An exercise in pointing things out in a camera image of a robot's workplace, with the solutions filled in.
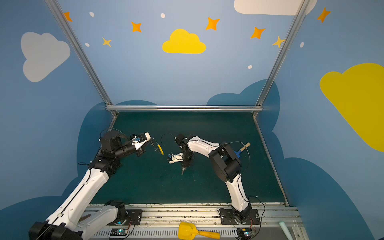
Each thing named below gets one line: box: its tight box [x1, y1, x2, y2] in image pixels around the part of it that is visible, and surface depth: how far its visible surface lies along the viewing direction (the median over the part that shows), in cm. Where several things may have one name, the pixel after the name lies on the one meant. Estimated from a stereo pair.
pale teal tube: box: [278, 221, 294, 240], surface depth 71 cm
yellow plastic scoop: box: [178, 222, 221, 240], surface depth 71 cm
